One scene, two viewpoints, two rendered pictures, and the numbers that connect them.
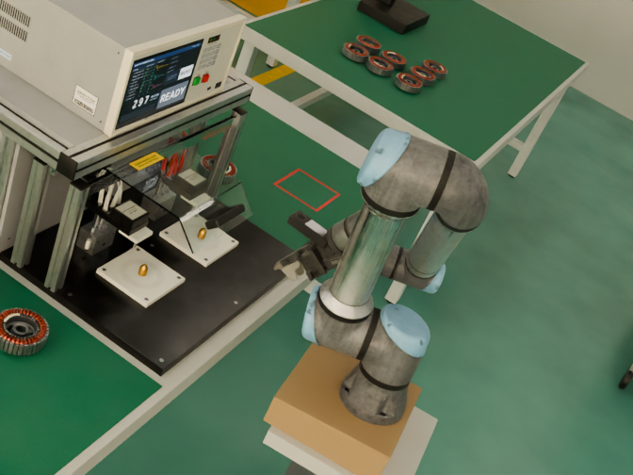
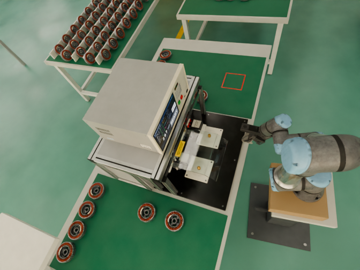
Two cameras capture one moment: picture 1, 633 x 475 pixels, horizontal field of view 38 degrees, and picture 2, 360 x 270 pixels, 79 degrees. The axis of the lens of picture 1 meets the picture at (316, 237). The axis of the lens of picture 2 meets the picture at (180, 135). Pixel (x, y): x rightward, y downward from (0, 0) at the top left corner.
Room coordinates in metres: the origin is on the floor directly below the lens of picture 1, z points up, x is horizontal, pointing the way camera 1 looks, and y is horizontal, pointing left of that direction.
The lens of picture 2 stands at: (1.22, 0.17, 2.11)
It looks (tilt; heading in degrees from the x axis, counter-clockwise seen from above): 59 degrees down; 23
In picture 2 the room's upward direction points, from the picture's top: 22 degrees counter-clockwise
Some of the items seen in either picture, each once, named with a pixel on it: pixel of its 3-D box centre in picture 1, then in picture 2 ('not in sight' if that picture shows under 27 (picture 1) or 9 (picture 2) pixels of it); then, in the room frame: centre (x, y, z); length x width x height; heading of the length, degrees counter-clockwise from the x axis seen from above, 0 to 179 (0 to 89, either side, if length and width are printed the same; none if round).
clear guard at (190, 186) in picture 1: (170, 185); (192, 151); (1.72, 0.34, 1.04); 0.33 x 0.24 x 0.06; 74
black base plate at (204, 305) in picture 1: (165, 258); (202, 152); (1.83, 0.32, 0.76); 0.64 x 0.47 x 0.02; 164
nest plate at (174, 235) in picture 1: (199, 238); (209, 136); (1.94, 0.27, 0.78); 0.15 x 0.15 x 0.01; 74
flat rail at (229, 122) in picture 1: (167, 152); (184, 130); (1.85, 0.40, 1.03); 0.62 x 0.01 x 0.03; 164
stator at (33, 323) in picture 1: (20, 331); (174, 220); (1.39, 0.48, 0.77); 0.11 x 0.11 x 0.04
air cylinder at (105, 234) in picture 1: (96, 236); not in sight; (1.75, 0.48, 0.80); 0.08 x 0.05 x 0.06; 164
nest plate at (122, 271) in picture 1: (141, 275); (199, 169); (1.71, 0.34, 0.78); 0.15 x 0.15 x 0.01; 74
